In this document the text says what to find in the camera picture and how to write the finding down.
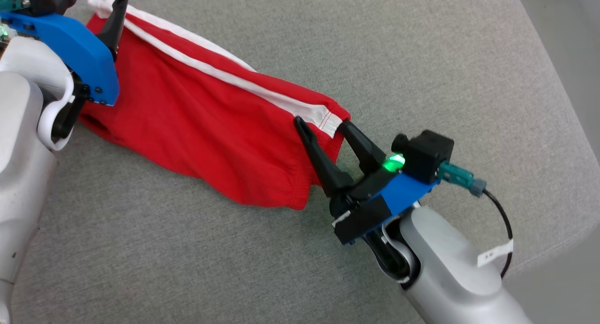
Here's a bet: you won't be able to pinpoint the red shorts with white stripes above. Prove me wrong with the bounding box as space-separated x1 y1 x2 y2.
77 0 351 210

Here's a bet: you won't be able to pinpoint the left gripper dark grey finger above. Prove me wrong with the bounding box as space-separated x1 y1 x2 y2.
97 0 130 61

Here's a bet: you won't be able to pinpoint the thin black cable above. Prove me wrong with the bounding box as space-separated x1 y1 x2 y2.
483 188 514 279

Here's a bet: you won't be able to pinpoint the teal right camera connector plug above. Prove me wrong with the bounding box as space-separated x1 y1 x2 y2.
438 161 488 197

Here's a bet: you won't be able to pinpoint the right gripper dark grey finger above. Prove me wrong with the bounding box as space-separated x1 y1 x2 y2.
293 116 355 197
337 120 389 176

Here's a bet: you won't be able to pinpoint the white paper cable label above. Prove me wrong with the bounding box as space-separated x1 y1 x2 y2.
477 240 514 267

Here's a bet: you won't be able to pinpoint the left gripper body black and blue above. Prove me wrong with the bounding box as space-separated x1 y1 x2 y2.
0 12 120 106

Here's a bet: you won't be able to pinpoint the right gripper body black and blue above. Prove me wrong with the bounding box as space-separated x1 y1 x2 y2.
330 154 440 246

